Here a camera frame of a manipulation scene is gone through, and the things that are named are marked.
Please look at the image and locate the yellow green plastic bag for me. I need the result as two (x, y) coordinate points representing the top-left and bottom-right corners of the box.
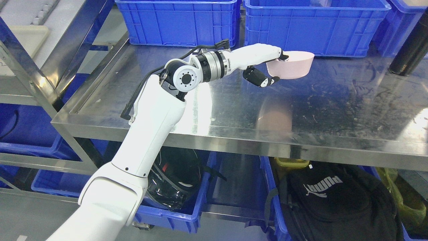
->
(376, 167), (428, 236)

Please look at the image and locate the blue crate top middle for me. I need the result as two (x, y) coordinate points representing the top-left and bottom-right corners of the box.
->
(243, 0), (391, 58)

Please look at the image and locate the blue bin holding backpack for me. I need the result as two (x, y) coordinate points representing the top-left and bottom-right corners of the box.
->
(260, 156), (428, 241)

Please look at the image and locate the blue crate top left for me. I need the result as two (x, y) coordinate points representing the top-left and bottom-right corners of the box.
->
(116, 0), (242, 47)

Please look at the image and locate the blue crate top right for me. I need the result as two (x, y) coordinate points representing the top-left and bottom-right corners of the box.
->
(372, 0), (428, 58)

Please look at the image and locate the blue bin lower left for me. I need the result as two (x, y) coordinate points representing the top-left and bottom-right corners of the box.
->
(31, 169), (91, 198)

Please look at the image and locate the stainless steel shelf table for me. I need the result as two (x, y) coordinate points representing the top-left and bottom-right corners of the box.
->
(52, 38), (428, 171)

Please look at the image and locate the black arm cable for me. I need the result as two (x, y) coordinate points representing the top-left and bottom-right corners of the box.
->
(121, 39), (230, 120)

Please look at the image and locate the black cylinder bottle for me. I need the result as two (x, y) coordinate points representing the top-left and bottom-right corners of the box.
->
(389, 9), (428, 76)

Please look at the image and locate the black puma backpack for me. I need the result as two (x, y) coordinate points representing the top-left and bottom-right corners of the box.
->
(264, 163), (404, 241)

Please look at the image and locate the cream plastic tray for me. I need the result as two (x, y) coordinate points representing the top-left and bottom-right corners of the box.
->
(9, 25), (49, 59)

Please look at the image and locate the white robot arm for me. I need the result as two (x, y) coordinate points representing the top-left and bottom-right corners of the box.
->
(48, 51), (228, 241)

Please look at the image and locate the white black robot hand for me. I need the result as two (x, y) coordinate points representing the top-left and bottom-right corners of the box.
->
(222, 43), (289, 88)

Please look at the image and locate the blue bin holding helmet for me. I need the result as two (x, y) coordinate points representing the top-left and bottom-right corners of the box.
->
(132, 151), (217, 233)

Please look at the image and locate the pink ikea bowl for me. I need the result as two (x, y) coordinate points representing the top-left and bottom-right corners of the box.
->
(266, 51), (315, 80)

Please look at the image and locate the black helmet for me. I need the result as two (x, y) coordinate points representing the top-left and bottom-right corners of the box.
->
(143, 146), (227, 211)

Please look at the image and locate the steel shelf rack left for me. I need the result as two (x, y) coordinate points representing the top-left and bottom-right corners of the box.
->
(1, 0), (114, 192)

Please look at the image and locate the blue crate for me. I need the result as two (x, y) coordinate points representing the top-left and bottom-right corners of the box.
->
(116, 0), (242, 47)
(243, 0), (391, 58)
(372, 0), (428, 58)

